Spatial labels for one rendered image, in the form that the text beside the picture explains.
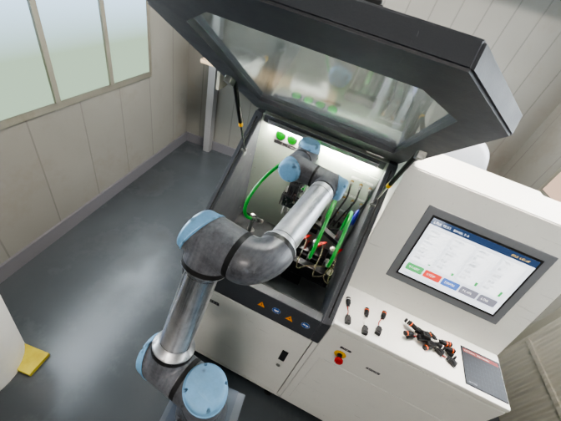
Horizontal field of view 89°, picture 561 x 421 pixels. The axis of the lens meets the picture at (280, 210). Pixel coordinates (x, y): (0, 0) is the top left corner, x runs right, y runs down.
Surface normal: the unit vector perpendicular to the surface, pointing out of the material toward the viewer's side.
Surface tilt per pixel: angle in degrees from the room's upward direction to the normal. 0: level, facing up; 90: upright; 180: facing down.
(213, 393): 8
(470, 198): 76
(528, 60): 90
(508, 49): 90
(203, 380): 8
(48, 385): 0
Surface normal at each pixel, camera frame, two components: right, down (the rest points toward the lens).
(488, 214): -0.29, 0.34
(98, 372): 0.24, -0.74
